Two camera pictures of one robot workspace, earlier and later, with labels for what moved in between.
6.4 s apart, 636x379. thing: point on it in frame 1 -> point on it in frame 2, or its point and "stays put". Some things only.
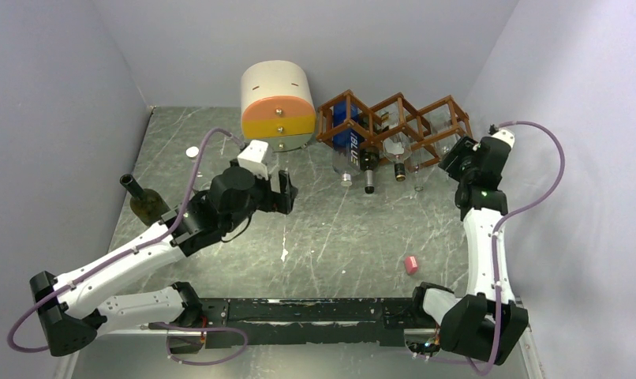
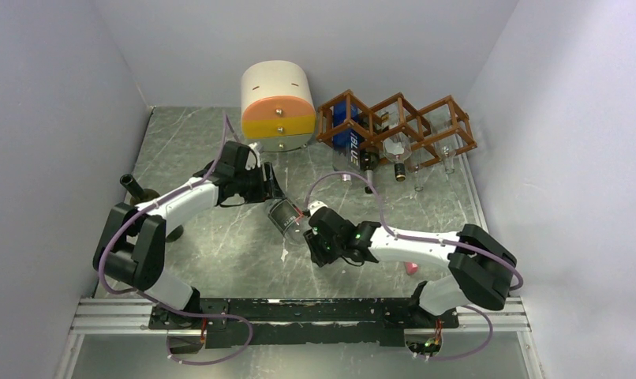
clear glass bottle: [418, 169] stays put
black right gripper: [460, 150] -> [313, 240]
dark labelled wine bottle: [368, 159] stays put
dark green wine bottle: [147, 204] stays put
